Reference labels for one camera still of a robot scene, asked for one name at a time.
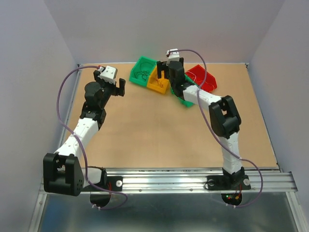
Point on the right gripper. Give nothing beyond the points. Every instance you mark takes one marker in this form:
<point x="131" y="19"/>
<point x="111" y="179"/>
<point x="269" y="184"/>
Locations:
<point x="161" y="65"/>

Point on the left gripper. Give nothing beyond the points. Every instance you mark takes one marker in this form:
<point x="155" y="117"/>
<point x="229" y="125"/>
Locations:
<point x="116" y="91"/>

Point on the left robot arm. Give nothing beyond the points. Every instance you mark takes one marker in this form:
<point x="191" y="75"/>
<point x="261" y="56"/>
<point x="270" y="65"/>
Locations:
<point x="62" y="172"/>

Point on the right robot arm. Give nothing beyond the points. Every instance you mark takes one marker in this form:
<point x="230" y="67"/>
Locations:
<point x="224" y="122"/>

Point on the near green bin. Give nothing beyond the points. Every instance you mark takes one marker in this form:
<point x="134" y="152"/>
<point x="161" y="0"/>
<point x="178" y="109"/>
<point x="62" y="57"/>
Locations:
<point x="187" y="104"/>

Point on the green bin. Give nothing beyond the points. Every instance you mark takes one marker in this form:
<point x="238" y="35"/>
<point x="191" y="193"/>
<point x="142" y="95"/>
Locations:
<point x="142" y="69"/>
<point x="187" y="104"/>

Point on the yellow bin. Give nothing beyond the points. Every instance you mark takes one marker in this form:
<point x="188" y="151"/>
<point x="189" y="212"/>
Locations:
<point x="157" y="85"/>

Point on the far green bin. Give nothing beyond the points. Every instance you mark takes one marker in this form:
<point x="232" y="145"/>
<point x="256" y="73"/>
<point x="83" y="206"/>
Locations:
<point x="142" y="69"/>

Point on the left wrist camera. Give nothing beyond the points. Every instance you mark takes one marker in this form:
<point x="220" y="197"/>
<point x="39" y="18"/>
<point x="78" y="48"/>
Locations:
<point x="108" y="74"/>

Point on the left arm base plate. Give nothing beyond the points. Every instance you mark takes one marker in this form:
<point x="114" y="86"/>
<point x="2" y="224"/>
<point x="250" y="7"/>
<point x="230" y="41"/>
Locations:
<point x="110" y="184"/>

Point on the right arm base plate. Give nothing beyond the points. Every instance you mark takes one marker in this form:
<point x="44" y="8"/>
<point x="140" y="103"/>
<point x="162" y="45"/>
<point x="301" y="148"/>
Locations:
<point x="222" y="182"/>

